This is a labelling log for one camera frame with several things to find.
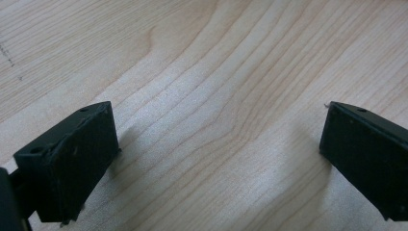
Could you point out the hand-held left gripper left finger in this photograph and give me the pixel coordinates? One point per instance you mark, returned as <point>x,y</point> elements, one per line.
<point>73,160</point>

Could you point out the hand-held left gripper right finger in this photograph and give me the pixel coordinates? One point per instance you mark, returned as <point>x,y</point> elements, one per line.
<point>365,150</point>

